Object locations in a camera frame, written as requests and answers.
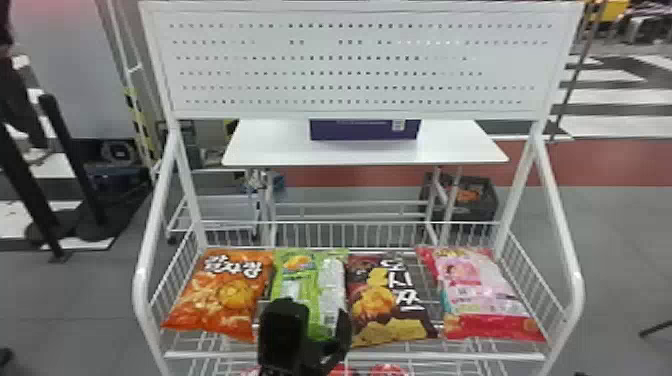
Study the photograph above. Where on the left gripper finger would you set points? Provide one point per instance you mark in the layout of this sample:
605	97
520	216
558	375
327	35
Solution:
345	330

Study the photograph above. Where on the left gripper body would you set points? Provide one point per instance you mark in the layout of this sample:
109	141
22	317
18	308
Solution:
315	359

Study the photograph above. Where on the red snack packet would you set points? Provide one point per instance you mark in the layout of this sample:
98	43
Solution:
389	370
342	370

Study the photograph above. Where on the dark brown snack packet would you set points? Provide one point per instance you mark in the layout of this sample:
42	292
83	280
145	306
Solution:
386	304

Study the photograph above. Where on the green snack packet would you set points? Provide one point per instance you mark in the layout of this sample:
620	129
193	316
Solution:
307	286

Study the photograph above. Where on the orange snack packet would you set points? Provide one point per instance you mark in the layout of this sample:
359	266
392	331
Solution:
223	294

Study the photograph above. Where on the pink snack packet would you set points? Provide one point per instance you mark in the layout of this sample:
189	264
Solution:
480	299

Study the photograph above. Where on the white side table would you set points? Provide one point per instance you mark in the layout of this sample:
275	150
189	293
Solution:
362	149

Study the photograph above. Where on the black crate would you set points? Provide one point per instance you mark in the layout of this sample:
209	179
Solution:
472	197

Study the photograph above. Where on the blue box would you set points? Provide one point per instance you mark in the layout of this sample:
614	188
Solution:
362	130

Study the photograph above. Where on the yellow black striped post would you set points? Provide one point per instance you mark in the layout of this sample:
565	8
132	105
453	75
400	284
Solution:
140	126

